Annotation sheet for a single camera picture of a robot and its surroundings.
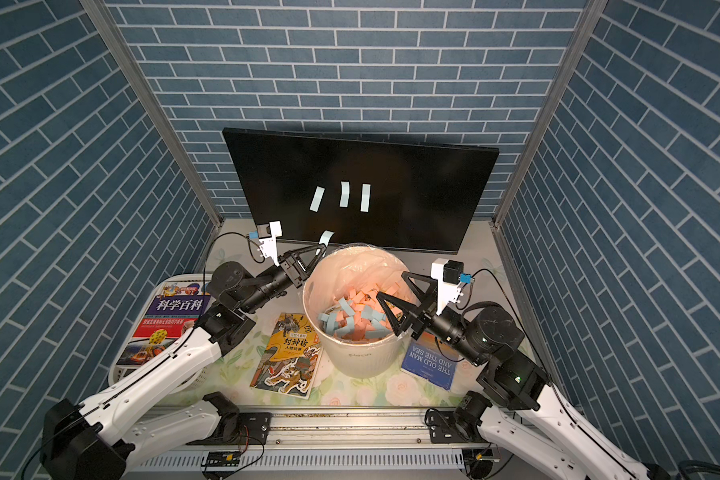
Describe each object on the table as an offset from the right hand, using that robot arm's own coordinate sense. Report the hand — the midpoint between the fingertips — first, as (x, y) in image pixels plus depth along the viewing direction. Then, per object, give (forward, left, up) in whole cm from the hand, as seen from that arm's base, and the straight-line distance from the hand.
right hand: (396, 288), depth 56 cm
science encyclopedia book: (+4, +61, -27) cm, 67 cm away
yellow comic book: (-2, +28, -37) cm, 47 cm away
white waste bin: (+15, +14, -15) cm, 25 cm away
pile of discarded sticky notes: (+7, +9, -25) cm, 27 cm away
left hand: (+8, +14, -1) cm, 16 cm away
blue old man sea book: (+1, -12, -38) cm, 40 cm away
